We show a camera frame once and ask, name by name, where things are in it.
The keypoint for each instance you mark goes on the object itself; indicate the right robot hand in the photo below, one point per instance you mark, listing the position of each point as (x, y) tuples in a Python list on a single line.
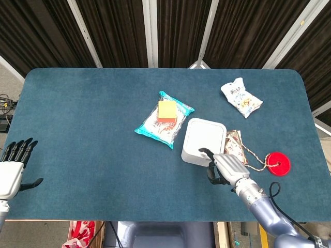
[(227, 168)]

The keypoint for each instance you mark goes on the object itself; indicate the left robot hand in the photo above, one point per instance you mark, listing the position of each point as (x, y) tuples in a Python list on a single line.
[(10, 175)]

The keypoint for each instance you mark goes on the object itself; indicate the white plastic box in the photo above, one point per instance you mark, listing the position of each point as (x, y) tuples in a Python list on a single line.
[(200, 138)]

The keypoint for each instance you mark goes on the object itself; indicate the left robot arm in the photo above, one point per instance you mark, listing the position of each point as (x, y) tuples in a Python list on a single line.
[(3, 214)]

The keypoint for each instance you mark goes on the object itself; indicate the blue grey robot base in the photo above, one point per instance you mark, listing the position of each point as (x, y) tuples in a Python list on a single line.
[(165, 235)]

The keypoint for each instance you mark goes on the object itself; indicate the brown white snack packet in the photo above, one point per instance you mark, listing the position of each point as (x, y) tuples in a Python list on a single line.
[(232, 144)]

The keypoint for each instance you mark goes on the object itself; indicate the red disc with hole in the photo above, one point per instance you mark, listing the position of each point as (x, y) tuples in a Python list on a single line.
[(278, 163)]

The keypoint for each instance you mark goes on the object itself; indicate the white blue snack bag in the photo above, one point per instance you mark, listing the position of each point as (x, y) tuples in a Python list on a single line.
[(241, 97)]

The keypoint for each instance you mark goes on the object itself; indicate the teal clear snack package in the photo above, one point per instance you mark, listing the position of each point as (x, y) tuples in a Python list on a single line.
[(164, 119)]

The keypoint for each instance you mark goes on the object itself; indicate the yellow orange sticky note block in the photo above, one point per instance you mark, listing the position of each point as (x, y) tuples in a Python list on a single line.
[(167, 111)]

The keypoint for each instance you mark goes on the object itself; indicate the blue felt table mat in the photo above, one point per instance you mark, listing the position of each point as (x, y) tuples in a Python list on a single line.
[(90, 144)]

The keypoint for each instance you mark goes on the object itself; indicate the red white plastic bag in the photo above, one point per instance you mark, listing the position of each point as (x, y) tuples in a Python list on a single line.
[(80, 233)]

